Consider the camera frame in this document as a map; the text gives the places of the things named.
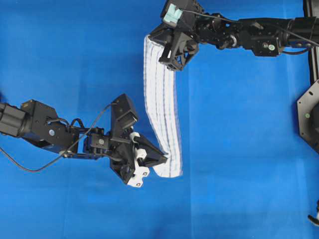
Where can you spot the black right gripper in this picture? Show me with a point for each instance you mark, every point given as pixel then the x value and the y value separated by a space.
pixel 177 33

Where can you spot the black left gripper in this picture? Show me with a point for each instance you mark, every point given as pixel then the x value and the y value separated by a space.
pixel 130 152

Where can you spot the white blue-striped towel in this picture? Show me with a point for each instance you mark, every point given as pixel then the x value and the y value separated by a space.
pixel 161 108

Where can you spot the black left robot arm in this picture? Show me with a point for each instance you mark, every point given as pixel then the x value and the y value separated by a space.
pixel 39 125

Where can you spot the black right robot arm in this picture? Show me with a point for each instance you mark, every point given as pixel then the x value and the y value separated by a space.
pixel 265 37

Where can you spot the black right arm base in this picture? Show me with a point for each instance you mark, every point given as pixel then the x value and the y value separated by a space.
pixel 308 116

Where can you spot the blue table cloth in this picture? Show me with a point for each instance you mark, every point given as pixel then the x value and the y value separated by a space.
pixel 247 174

